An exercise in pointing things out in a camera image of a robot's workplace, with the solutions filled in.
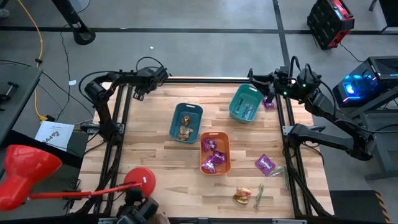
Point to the computer tower with lights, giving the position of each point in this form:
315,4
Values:
373,77

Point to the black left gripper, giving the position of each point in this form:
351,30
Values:
147,79

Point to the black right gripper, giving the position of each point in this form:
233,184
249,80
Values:
286,81

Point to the white floor tag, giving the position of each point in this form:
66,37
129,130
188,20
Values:
72,82

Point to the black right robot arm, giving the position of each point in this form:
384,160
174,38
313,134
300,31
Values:
329,138

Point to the red desk lamp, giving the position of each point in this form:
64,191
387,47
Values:
28,174

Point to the person's hand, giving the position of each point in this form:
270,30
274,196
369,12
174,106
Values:
161,219

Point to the grey computer stand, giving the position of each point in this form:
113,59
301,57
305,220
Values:
385,155

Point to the white paper sheet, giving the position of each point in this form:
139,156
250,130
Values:
59,132

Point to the black mat with hazard stripe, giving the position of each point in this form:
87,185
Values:
354,205

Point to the dark blue plastic bin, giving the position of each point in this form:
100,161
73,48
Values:
177,124

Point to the red gold candy packet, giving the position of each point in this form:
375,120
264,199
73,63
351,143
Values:
186,120
242,195
185,133

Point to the silver frame bracket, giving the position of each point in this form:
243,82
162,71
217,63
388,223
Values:
289,221
107,221

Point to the black stand base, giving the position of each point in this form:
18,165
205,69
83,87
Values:
82,34

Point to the purple Skittles packet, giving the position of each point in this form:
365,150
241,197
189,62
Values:
265,164

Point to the blue green candy stick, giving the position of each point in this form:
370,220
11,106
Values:
248,111
239,107

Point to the grey side table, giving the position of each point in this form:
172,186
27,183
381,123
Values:
18,102

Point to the black table clamp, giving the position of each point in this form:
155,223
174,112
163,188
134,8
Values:
250,73

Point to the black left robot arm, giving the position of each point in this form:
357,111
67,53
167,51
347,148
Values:
107,118

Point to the black handheld device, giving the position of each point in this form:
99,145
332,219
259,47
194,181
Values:
136,208

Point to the teal plastic bin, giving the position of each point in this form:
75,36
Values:
237,93

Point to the orange plastic bin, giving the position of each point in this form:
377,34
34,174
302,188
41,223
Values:
225,143

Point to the red black tool case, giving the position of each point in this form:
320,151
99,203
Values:
329,21

